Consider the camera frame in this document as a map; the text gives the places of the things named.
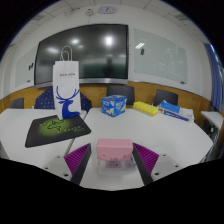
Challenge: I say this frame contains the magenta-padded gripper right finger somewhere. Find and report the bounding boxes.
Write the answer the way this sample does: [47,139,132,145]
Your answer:
[132,142,184,186]

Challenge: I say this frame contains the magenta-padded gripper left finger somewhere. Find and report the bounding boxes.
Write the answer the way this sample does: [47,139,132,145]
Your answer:
[42,143,93,186]

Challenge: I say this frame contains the pink charger block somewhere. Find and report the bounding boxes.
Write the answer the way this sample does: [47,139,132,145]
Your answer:
[96,138,134,163]

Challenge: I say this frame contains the black mouse pad green print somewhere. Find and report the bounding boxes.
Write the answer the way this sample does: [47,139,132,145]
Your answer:
[24,114,92,149]

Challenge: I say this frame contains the yellow flat box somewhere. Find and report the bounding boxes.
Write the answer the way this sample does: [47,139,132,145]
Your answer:
[132,101,159,117]

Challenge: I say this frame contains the blue and white book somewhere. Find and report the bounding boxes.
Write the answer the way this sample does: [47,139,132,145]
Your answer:
[156,99,195,123]

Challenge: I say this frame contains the blue tissue box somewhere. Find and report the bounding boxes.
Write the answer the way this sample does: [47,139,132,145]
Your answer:
[100,94,128,118]

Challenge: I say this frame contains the blue dotted chair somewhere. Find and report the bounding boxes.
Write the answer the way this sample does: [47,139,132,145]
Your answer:
[33,87,93,113]

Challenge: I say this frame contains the group of black chairs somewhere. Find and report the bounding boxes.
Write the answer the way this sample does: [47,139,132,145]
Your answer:
[9,85,179,110]

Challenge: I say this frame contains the white paper bag blue deer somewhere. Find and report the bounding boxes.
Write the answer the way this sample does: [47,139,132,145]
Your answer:
[52,45,82,120]

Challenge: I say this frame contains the small white side desk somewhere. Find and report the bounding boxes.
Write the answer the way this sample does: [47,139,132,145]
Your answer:
[200,110,224,161]

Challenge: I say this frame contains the narrow glass whiteboard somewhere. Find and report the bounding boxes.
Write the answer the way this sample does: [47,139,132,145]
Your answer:
[14,46,38,88]

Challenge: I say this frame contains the blue curtain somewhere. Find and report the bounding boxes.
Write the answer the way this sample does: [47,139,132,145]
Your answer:
[203,43,224,113]

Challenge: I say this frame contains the wide glass whiteboard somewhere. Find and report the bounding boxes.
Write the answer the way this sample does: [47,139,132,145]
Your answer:
[133,28,189,85]

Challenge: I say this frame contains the large black wall screen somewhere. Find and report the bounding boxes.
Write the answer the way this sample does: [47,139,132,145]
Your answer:
[33,23,130,88]

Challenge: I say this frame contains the white wall clock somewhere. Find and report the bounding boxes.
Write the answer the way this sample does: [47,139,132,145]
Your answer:
[97,5,118,15]

